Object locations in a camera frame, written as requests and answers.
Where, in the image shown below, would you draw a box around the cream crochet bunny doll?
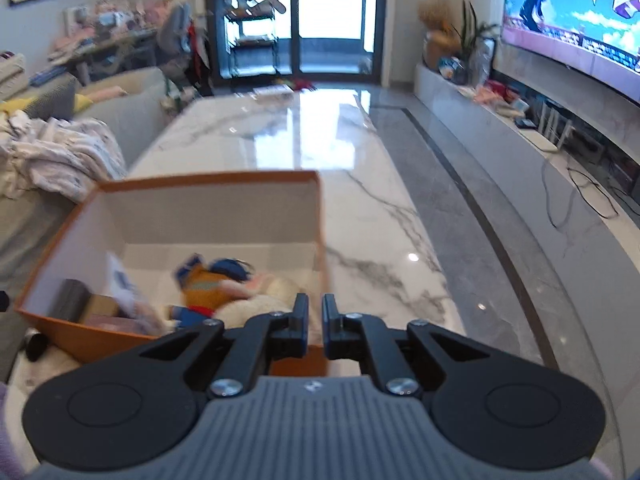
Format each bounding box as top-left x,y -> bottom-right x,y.
213,274 -> 304,328

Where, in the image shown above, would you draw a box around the orange fox plush keychain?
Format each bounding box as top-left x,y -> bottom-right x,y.
168,254 -> 254,328

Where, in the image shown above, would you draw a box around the orange cardboard box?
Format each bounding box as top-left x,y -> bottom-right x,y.
16,171 -> 330,376

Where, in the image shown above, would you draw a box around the white hand cream tube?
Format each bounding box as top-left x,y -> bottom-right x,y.
106,252 -> 167,336

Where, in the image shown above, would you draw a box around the illustrated card box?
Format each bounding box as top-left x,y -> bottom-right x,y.
79,314 -> 146,335

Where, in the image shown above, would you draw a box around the small black box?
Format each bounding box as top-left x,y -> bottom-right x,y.
49,280 -> 92,323

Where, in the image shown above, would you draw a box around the white flat box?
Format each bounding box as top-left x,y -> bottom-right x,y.
253,84 -> 295,103

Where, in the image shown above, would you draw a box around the beige sofa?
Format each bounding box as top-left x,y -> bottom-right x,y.
1,67 -> 174,379

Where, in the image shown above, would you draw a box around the patterned white blanket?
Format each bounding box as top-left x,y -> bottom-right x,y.
1,110 -> 127,204

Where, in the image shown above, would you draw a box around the black metal shelf rack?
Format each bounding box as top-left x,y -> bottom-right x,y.
224,0 -> 286,79

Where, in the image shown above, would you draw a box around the white wifi router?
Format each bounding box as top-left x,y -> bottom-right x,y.
521,104 -> 574,155

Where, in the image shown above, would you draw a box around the grey office chair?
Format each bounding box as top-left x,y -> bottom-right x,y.
156,1 -> 191,67

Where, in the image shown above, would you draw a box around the brown vase dried flowers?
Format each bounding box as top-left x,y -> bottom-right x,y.
418,0 -> 460,72

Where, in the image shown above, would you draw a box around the green potted plant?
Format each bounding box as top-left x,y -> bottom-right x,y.
454,0 -> 501,84

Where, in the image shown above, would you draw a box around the grey checkered pillow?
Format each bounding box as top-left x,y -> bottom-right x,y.
24,74 -> 79,120

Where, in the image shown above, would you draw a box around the cluttered desk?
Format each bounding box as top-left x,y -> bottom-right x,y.
47,0 -> 160,86

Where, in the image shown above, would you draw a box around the large curved television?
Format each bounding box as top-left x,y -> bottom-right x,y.
502,0 -> 639,103

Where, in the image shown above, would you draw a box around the black power cable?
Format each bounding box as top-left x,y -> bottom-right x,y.
541,154 -> 640,231

